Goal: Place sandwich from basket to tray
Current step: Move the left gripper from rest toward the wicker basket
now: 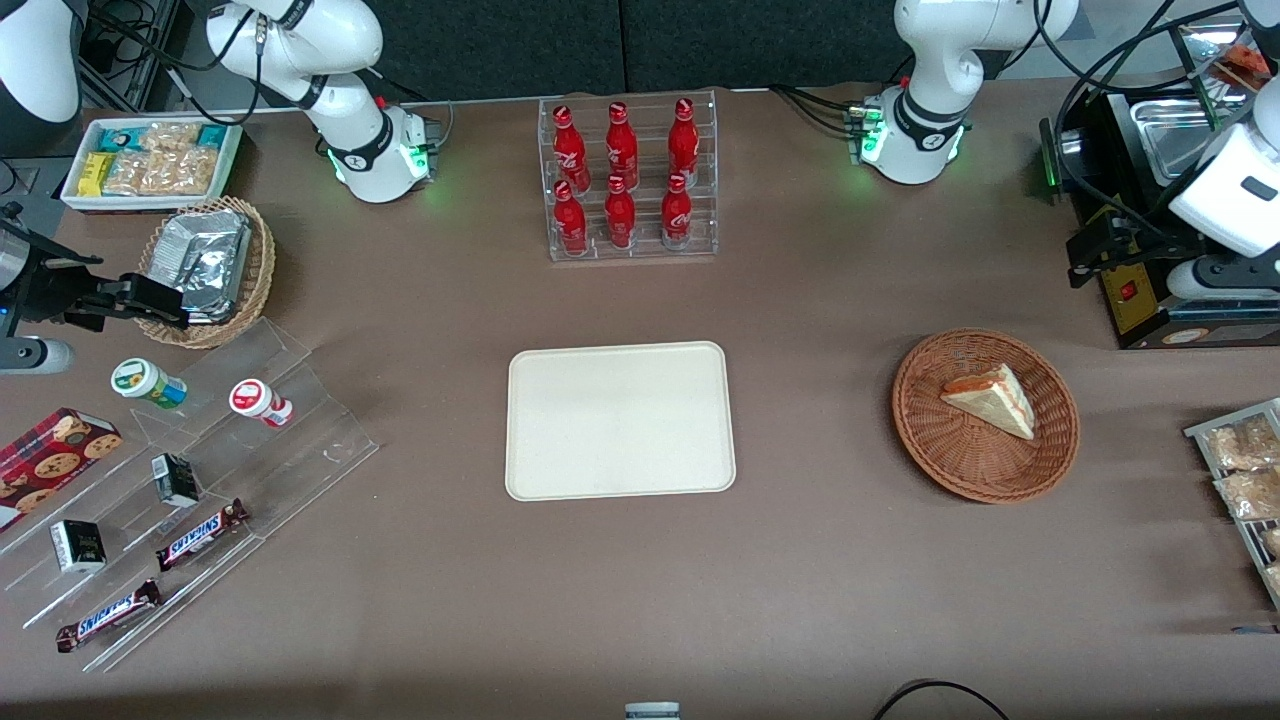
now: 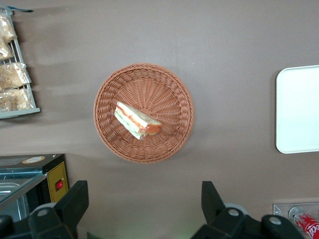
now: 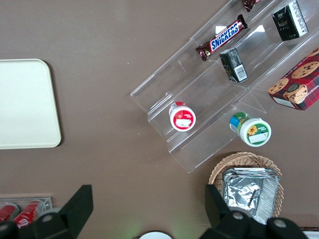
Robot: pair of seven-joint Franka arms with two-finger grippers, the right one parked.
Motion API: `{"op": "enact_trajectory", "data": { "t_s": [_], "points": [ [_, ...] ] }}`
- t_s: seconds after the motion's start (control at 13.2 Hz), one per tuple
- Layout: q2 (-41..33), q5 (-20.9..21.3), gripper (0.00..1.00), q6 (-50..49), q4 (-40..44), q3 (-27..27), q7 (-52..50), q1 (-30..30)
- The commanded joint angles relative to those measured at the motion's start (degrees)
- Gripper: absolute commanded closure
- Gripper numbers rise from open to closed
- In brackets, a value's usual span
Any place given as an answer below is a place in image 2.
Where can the clear bag of crackers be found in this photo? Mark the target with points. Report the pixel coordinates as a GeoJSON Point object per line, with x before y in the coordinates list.
{"type": "Point", "coordinates": [5, 51]}
{"type": "Point", "coordinates": [15, 99]}
{"type": "Point", "coordinates": [6, 27]}
{"type": "Point", "coordinates": [13, 76]}

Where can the clear acrylic bottle rack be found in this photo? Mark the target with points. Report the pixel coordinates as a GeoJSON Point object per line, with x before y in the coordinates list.
{"type": "Point", "coordinates": [280, 210]}

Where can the triangle sandwich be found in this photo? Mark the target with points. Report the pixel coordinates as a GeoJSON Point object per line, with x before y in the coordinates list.
{"type": "Point", "coordinates": [135, 122]}

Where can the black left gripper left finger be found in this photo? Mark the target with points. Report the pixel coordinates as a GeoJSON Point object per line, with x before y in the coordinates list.
{"type": "Point", "coordinates": [67, 206]}

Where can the red cola bottle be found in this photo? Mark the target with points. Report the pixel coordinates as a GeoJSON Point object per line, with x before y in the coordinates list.
{"type": "Point", "coordinates": [306, 222]}

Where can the blue tape strip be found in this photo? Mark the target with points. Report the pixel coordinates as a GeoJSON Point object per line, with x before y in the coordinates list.
{"type": "Point", "coordinates": [23, 10]}

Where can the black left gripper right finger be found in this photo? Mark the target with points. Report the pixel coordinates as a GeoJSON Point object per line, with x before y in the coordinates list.
{"type": "Point", "coordinates": [216, 211]}

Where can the brown round wicker basket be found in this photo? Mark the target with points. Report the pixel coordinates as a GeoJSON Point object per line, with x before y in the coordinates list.
{"type": "Point", "coordinates": [164, 94]}

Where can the cream plastic tray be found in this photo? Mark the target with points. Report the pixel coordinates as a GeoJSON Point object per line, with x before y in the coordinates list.
{"type": "Point", "coordinates": [299, 109]}

